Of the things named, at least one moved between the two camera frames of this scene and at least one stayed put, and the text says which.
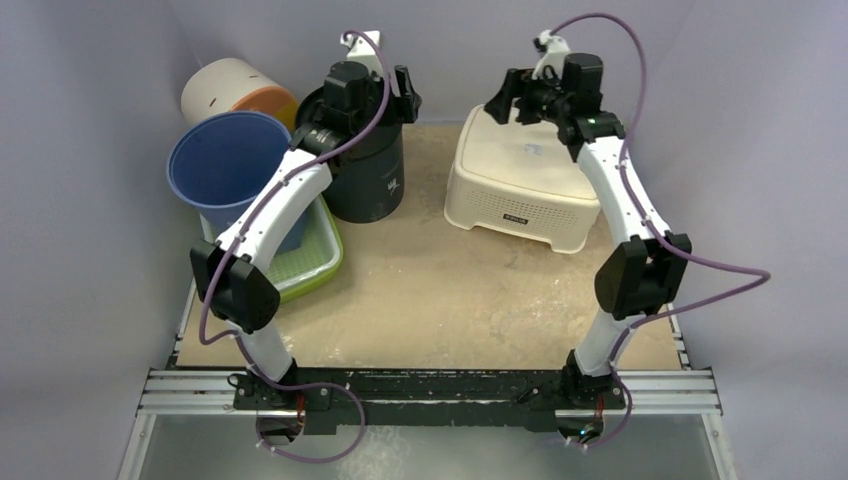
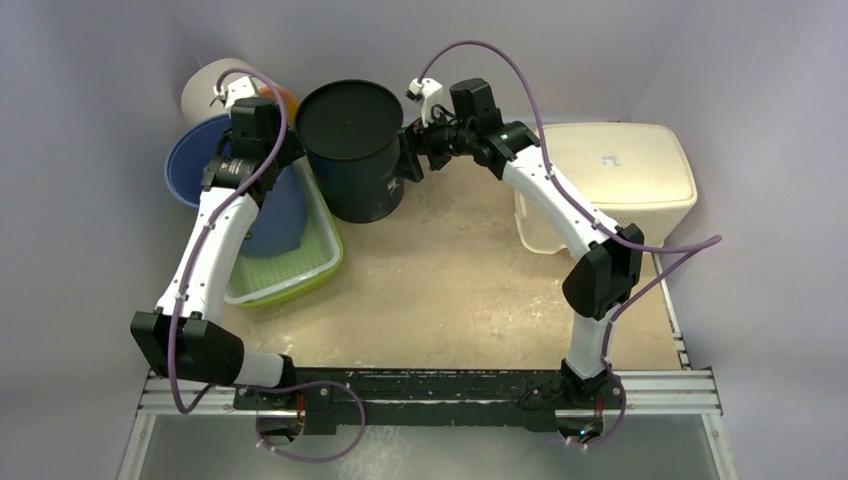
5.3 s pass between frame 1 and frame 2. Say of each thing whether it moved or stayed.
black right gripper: moved
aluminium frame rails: stayed
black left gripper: moved
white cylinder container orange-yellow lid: stayed
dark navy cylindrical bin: stayed
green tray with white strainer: stayed
